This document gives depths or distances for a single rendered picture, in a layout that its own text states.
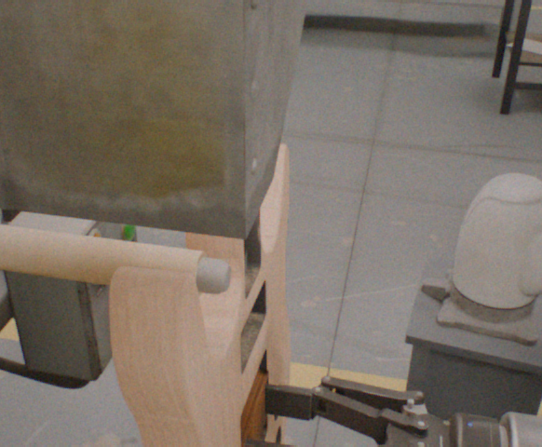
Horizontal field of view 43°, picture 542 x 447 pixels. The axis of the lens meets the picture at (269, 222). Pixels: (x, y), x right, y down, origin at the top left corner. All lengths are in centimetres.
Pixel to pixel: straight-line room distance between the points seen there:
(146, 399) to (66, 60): 24
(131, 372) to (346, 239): 246
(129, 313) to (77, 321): 43
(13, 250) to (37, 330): 36
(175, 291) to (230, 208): 14
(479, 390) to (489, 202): 36
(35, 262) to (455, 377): 99
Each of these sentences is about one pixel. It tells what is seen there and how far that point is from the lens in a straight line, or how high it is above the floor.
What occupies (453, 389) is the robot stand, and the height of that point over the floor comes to 59.
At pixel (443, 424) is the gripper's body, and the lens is 64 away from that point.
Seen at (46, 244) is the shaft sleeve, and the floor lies 126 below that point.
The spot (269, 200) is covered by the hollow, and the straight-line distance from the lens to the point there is 65.
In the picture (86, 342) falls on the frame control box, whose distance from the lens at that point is 84.
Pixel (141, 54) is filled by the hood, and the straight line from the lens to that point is 24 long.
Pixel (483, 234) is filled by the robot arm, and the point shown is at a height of 90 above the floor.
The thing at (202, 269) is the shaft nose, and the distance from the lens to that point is 46.
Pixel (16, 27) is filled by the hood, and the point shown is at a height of 146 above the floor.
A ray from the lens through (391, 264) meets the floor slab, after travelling 272.
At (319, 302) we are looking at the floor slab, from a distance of 249.
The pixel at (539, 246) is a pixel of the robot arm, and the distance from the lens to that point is 124.
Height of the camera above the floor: 152
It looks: 31 degrees down
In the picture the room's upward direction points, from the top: 1 degrees clockwise
